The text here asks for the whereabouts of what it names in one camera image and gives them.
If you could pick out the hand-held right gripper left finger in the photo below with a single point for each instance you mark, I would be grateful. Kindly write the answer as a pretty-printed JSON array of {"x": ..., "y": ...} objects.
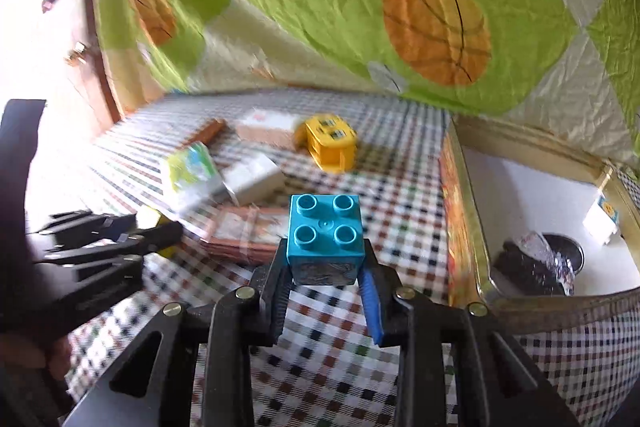
[{"x": 270, "y": 302}]

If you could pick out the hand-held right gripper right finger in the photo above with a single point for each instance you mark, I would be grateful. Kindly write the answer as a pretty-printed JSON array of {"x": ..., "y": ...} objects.
[{"x": 372, "y": 302}]

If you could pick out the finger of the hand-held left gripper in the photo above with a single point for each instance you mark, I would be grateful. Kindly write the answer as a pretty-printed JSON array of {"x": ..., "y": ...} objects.
[
  {"x": 90, "y": 227},
  {"x": 145, "y": 239}
]

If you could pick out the yellow cube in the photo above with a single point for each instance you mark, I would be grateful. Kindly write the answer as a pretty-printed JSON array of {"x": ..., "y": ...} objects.
[{"x": 150, "y": 216}]

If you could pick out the brown folding wallet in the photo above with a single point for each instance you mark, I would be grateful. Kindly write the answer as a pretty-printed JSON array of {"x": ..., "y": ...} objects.
[{"x": 235, "y": 232}]

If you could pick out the green white tissue packet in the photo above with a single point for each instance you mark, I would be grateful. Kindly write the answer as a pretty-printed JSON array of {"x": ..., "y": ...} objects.
[{"x": 192, "y": 177}]

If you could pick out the blue toy brick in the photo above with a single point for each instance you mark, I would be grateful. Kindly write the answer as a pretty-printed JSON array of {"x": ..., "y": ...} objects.
[{"x": 325, "y": 227}]

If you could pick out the gold metal tin box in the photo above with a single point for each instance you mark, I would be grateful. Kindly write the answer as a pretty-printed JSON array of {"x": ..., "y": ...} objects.
[{"x": 460, "y": 232}]

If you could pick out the white charger adapter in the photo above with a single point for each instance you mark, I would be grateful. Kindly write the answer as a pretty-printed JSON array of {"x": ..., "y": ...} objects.
[{"x": 252, "y": 179}]

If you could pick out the brown comb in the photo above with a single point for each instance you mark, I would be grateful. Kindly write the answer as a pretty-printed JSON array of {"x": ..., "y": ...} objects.
[{"x": 207, "y": 130}]

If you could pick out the white cardboard box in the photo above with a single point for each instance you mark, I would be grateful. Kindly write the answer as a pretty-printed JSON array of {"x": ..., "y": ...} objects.
[{"x": 265, "y": 127}]

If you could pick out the yellow face toy brick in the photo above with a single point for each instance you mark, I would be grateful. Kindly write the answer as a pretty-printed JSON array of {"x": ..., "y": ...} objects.
[{"x": 325, "y": 137}]

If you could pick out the person's left hand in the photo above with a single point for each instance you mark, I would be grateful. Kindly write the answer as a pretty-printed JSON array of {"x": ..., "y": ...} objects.
[{"x": 50, "y": 354}]

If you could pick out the checkered tablecloth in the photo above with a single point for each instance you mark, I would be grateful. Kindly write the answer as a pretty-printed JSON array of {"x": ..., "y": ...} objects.
[{"x": 400, "y": 187}]

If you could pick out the dark foil-wrapped object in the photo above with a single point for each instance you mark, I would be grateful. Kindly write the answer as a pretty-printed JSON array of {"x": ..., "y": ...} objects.
[{"x": 530, "y": 262}]

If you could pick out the white sun toy brick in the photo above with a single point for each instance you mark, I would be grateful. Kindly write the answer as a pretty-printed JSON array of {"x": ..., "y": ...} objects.
[{"x": 602, "y": 219}]

